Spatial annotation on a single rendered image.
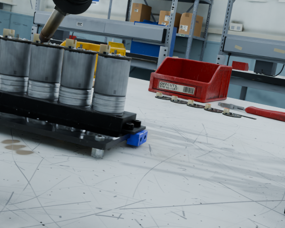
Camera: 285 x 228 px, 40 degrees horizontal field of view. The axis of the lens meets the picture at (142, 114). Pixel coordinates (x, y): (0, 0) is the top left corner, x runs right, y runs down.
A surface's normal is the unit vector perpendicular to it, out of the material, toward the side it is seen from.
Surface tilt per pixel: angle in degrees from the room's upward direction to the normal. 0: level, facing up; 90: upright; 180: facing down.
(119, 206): 0
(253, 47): 90
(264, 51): 90
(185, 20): 93
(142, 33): 90
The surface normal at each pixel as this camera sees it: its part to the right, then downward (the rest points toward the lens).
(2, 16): 0.85, 0.22
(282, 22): -0.51, 0.07
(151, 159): 0.15, -0.97
